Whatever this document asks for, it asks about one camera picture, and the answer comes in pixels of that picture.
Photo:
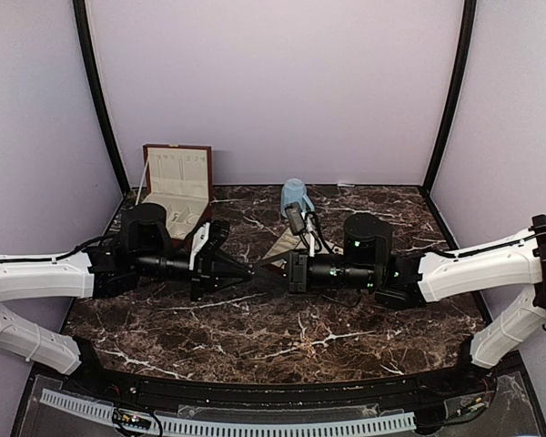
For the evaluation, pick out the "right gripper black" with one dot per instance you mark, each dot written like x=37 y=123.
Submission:
x=298 y=273

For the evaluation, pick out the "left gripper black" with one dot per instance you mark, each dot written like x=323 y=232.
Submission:
x=207 y=269

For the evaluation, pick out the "brown jewelry tray cream lining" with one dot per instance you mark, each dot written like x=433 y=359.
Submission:
x=287 y=241

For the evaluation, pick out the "brown jewelry box cream lining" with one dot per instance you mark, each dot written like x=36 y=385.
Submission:
x=180 y=179

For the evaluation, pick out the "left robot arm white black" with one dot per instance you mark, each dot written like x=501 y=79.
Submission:
x=106 y=267

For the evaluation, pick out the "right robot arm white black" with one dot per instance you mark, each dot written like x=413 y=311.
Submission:
x=414 y=280

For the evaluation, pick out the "light blue mug upside down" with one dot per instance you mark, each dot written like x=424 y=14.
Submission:
x=295 y=190

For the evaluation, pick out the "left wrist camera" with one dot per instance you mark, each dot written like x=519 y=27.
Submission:
x=206 y=241

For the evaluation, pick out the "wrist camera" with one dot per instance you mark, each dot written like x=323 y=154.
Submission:
x=206 y=241
x=306 y=226

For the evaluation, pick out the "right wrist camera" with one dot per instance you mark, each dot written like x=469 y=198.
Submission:
x=306 y=226

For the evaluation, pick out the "white slotted cable duct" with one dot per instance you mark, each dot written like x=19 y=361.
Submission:
x=137 y=423

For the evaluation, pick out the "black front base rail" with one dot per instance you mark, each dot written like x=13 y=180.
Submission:
x=430 y=389

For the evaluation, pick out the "left black frame post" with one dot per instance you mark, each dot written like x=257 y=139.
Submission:
x=97 y=93

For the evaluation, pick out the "black frame post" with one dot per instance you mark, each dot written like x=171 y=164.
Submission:
x=452 y=99
x=97 y=93

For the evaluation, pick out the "right black frame post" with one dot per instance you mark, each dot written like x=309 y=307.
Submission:
x=452 y=99

